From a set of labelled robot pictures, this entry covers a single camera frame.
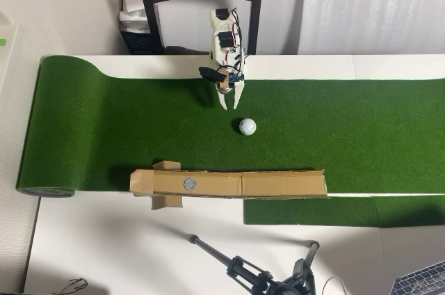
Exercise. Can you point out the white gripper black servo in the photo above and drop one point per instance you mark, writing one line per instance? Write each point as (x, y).
(239, 94)

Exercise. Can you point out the white golf ball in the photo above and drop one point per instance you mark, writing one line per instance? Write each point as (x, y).
(247, 126)

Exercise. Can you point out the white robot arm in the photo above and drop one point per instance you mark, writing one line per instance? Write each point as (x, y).
(217, 54)

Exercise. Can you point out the brown cardboard ramp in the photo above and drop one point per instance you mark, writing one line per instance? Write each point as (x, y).
(271, 185)

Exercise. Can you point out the dark blue box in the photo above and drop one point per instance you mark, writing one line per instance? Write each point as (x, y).
(139, 42)

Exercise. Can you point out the long green turf mat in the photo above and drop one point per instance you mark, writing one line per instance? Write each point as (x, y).
(104, 135)

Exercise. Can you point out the white curtain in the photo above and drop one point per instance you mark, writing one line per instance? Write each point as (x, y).
(365, 6)

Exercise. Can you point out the black tripod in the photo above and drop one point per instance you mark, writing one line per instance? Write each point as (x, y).
(278, 288)

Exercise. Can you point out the white plastic container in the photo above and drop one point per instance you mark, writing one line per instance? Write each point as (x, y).
(10, 51)

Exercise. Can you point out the laptop keyboard corner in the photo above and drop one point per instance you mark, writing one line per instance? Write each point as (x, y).
(420, 281)

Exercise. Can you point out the blue board wrist camera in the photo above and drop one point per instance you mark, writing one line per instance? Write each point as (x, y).
(233, 78)

